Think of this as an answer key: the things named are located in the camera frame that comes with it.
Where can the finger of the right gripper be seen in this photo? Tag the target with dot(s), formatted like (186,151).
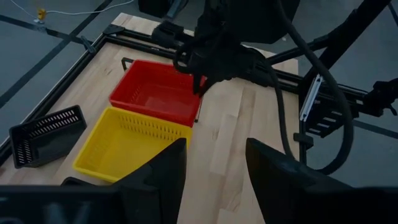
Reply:
(242,68)
(169,32)

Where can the black aluminium table frame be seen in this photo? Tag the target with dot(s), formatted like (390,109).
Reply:
(74,69)

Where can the black angular floor stand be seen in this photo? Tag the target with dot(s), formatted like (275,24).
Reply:
(152,6)

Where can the grey metal foot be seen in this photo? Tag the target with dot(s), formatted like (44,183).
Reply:
(178,6)

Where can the black plastic slotted basket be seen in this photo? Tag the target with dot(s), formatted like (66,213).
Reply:
(77,181)
(53,143)

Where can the red plastic slotted basket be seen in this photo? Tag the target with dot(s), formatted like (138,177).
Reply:
(155,99)

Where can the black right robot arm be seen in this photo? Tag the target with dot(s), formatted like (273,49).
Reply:
(357,29)

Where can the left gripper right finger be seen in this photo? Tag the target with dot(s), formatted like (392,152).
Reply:
(295,193)

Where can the yellow plastic slotted basket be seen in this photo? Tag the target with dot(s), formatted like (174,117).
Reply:
(124,143)

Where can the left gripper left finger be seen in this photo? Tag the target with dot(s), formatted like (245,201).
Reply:
(140,199)

